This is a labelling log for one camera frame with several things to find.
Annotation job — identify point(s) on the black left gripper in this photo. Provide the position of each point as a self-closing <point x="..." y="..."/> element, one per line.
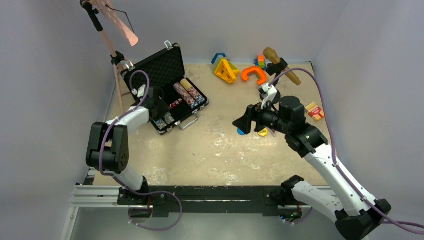
<point x="164" y="109"/>

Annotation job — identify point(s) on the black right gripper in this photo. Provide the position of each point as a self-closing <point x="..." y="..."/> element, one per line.
<point x="253" y="113"/>

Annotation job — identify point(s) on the blue small blind button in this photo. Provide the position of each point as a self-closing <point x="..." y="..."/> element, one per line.
<point x="240" y="132"/>

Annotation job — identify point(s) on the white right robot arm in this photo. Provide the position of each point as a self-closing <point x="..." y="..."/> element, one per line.
<point x="354" y="210"/>

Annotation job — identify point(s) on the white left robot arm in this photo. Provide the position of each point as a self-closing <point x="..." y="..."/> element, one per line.
<point x="108" y="145"/>

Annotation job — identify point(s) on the grey chip stack front right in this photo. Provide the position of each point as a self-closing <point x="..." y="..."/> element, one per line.
<point x="168" y="118"/>

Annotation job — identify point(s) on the light blue chip stack in case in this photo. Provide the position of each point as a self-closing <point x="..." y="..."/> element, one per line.
<point x="161" y="124"/>

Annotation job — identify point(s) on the red dice row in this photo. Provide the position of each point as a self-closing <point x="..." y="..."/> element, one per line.
<point x="175" y="103"/>

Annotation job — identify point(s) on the yellow big blind button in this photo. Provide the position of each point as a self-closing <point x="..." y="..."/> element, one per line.
<point x="263" y="133"/>

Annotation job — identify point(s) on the purple red blue chip row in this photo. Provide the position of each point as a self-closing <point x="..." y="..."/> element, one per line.
<point x="185" y="95"/>

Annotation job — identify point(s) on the black poker chip case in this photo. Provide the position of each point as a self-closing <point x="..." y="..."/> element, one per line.
<point x="164" y="69"/>

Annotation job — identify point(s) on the yellow red blue chip row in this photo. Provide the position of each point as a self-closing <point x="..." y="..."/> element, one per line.
<point x="192" y="91"/>

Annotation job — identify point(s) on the orange curved toy track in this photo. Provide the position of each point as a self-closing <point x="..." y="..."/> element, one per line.
<point x="254" y="71"/>

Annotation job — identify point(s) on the yellow triangular toy block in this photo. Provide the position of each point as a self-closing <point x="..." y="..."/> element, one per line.
<point x="226" y="71"/>

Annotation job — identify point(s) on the blue orange toy blocks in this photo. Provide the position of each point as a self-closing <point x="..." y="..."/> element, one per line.
<point x="260" y="62"/>

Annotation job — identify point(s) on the red playing card box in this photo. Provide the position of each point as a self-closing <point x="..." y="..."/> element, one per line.
<point x="315" y="112"/>

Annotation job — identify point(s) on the blue angled toy piece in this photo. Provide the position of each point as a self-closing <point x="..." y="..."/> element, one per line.
<point x="217" y="57"/>

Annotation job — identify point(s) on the brown wooden microphone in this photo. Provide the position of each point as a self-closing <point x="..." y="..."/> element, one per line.
<point x="271" y="55"/>

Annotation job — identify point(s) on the pink tripod stand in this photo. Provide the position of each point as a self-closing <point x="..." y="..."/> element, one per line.
<point x="105" y="7"/>

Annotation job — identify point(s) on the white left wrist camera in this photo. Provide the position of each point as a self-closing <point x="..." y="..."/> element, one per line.
<point x="140" y="92"/>

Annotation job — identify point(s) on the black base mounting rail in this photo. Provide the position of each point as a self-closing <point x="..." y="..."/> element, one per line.
<point x="268" y="201"/>

